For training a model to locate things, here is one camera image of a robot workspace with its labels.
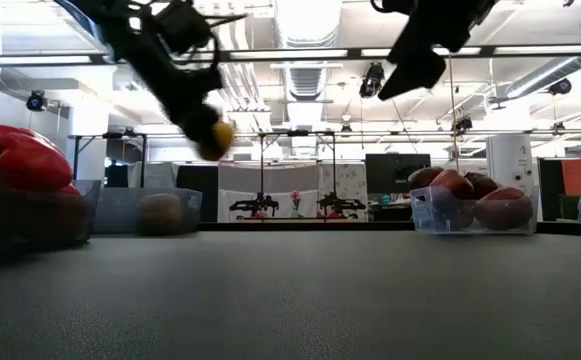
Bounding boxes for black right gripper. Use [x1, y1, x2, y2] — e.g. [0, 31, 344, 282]
[369, 0, 500, 102]

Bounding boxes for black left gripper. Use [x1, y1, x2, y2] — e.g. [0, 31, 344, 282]
[162, 67, 224, 161]

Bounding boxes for black cabinet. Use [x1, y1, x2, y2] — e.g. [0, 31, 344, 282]
[176, 164, 220, 224]

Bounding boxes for white patterned curtain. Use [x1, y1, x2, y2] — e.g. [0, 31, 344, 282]
[218, 162, 369, 224]

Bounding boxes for black monitor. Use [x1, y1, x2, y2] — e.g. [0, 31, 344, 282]
[364, 153, 432, 195]

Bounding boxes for pink flowers in vase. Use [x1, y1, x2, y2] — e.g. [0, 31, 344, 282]
[289, 189, 304, 217]

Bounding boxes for clear plastic bin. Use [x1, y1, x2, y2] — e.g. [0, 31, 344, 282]
[408, 185, 540, 236]
[93, 186, 204, 236]
[0, 178, 102, 254]

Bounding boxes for white cylinder appliance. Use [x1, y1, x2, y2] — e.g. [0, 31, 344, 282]
[485, 133, 535, 194]

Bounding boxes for black partition panel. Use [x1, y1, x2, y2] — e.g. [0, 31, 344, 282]
[538, 158, 564, 222]

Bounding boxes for black table mat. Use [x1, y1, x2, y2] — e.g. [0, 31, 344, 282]
[0, 229, 581, 360]

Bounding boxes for distant black station frame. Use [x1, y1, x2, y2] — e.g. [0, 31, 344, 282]
[257, 130, 339, 221]

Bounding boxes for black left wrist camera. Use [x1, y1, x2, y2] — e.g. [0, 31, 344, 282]
[152, 0, 214, 55]

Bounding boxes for silver ventilation duct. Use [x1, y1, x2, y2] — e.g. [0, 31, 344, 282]
[271, 0, 345, 102]

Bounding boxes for grey ventilation duct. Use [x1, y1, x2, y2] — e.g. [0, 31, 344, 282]
[507, 54, 581, 99]

